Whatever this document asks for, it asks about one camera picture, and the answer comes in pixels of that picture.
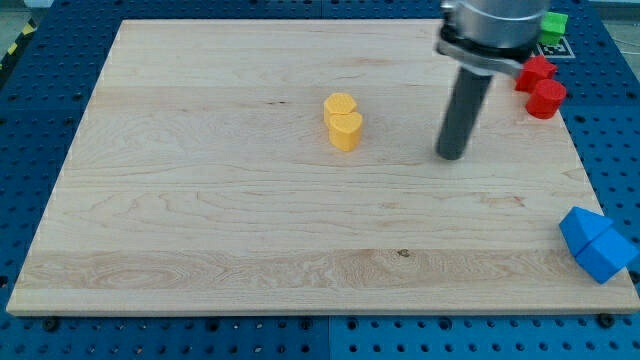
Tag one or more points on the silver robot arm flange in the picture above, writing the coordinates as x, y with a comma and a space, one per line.
490, 36

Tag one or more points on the green block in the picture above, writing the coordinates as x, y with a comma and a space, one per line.
553, 27

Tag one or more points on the red cylinder block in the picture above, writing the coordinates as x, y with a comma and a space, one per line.
546, 98

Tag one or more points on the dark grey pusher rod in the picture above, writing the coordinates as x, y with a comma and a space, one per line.
464, 105

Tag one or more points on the yellow heart block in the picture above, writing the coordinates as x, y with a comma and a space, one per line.
345, 130

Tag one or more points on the blue triangular block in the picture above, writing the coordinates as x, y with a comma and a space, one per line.
581, 226

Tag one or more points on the black white fiducial marker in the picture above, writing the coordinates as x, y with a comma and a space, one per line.
561, 50

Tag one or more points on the blue cube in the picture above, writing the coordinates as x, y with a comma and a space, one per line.
606, 255

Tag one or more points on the wooden board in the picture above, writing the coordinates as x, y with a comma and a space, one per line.
201, 181

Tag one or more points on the red star block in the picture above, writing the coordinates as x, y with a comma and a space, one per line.
534, 70

